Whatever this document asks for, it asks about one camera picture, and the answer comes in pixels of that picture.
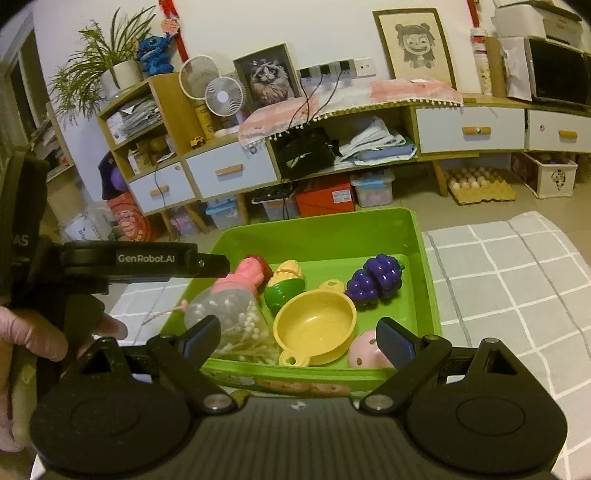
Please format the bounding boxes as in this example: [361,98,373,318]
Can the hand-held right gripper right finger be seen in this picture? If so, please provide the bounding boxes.
[359,318,529,414]

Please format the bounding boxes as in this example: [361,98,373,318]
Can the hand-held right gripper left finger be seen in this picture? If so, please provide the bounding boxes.
[60,316,236,414]

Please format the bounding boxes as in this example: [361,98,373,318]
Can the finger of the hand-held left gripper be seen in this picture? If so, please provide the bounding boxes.
[59,241,230,296]

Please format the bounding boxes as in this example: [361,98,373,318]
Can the pink perforated ball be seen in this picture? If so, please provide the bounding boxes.
[346,329,399,370]

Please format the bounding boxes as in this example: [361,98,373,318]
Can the clear cotton swab jar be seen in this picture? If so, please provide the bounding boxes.
[184,287,274,366]

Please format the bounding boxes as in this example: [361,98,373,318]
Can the purple toy grapes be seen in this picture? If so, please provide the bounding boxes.
[345,254,406,306]

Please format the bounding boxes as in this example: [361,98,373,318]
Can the yellow toy pot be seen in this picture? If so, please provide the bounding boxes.
[272,278,358,368]

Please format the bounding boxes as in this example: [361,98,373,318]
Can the toy corn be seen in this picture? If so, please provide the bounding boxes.
[264,259,306,310]

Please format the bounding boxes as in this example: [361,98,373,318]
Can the green plastic bin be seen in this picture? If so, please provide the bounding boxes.
[159,206,443,398]

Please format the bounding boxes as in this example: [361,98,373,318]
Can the person's left hand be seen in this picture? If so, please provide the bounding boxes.
[0,305,127,452]

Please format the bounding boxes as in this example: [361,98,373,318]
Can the red printed drum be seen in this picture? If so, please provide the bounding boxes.
[107,188,155,244]

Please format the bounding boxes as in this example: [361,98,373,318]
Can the white plastic bag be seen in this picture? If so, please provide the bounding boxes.
[62,210,116,244]

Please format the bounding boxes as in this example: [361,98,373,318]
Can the wooden bookshelf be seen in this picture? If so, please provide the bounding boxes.
[30,104,77,185]

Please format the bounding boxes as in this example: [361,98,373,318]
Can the black cap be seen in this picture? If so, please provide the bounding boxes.
[98,151,130,202]

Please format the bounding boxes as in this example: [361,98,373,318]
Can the clear storage box blue lid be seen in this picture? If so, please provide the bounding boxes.
[204,198,242,232]

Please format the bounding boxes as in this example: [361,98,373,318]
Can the white box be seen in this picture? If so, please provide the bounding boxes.
[105,111,129,141]

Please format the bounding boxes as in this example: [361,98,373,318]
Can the stack of newspapers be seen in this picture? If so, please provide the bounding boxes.
[117,97,163,137]

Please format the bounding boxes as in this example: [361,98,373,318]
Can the wooden media cabinet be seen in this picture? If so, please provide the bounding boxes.
[96,71,591,236]

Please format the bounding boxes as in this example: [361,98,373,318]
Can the orange box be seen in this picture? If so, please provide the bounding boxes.
[294,176,357,219]

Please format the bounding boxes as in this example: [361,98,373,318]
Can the potted plant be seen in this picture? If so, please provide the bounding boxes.
[47,8,155,127]

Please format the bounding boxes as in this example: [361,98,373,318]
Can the egg tray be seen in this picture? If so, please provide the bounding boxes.
[444,165,517,205]

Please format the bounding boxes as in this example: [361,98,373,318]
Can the small white desk fan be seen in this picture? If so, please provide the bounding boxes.
[204,76,246,137]

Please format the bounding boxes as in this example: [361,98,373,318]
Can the black bag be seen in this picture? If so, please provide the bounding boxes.
[269,127,337,182]

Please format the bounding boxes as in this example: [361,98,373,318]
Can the white round fan guard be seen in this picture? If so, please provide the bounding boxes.
[178,55,222,101]

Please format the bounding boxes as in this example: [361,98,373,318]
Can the blue plush toy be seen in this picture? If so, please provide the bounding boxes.
[135,34,180,78]

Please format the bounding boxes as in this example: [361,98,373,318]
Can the pile of papers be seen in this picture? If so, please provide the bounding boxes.
[337,115,419,167]

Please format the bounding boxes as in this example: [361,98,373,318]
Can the white crate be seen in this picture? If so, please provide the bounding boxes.
[521,151,579,200]

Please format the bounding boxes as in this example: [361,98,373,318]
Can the framed cat picture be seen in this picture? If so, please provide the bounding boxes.
[232,43,304,114]

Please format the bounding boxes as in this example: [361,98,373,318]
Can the pink cloth runner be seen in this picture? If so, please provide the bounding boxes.
[237,78,464,151]

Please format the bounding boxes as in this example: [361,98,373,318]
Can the stack of paper cups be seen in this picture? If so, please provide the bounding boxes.
[470,27,496,96]

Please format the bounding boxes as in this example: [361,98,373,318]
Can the white paper bag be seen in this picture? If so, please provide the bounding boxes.
[498,37,533,101]

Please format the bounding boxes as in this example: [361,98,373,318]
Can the framed cartoon girl picture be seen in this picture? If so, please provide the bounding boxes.
[372,8,458,92]

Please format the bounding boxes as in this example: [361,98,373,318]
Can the black microwave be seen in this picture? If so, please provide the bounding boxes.
[525,37,591,106]

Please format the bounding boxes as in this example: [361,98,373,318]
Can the white appliance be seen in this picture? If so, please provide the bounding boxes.
[490,0,585,41]

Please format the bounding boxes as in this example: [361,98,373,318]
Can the white drawer wooden handle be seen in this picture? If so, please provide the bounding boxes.
[525,109,591,153]
[126,161,198,215]
[414,105,527,155]
[184,137,281,200]

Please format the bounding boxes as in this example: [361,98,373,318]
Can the red wall hanging with ornament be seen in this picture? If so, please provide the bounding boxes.
[158,0,189,63]

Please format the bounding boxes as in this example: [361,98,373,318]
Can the black power cable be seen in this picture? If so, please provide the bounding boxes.
[286,74,315,134]

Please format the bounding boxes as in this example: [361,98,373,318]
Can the wall power outlet row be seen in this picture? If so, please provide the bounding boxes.
[298,58,376,80]

